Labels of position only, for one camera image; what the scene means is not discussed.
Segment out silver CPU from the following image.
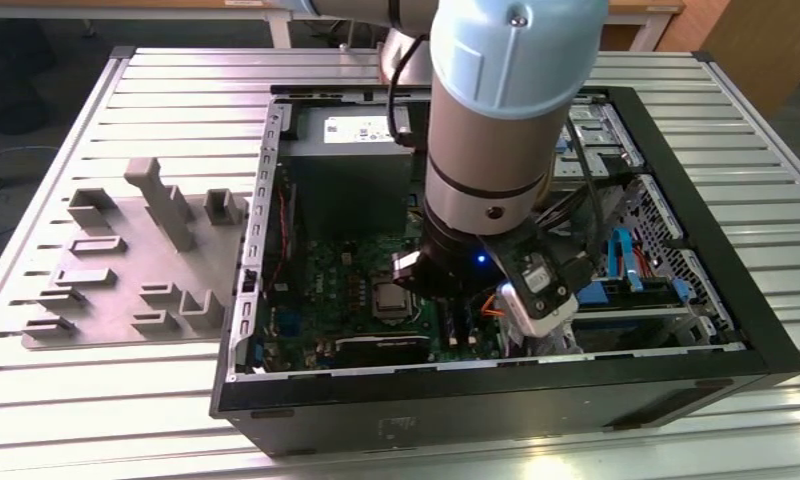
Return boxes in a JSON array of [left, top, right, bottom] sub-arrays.
[[371, 277, 415, 319]]

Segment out green motherboard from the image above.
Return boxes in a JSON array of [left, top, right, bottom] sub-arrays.
[[258, 232, 508, 374]]

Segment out black graphics card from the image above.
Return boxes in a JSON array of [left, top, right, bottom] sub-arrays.
[[332, 333, 435, 369]]

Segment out grey power supply unit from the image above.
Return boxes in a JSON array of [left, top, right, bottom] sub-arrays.
[[277, 102, 432, 236]]

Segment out hard disk in blue carrier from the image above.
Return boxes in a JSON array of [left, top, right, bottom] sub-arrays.
[[576, 277, 695, 321]]

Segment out black open PC case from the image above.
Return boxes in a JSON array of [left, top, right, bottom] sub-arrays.
[[209, 84, 800, 459]]

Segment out silver metal drive cage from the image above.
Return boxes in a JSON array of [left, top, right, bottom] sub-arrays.
[[552, 97, 645, 211]]

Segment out grey plastic parts rack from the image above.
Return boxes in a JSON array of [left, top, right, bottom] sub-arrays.
[[18, 157, 252, 351]]

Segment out brown wooden cabinet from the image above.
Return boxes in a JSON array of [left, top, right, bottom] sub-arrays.
[[665, 0, 800, 119]]

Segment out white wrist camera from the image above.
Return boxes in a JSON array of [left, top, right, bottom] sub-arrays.
[[496, 239, 581, 337]]

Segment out black camera cable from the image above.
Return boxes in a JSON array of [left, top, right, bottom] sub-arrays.
[[563, 119, 605, 281]]

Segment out thin red wire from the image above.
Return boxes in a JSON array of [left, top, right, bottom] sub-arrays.
[[272, 192, 293, 289]]

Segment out blue flat data cable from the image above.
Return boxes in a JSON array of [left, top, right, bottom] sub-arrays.
[[605, 227, 645, 294]]

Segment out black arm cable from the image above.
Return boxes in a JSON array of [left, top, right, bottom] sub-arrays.
[[384, 34, 435, 147]]

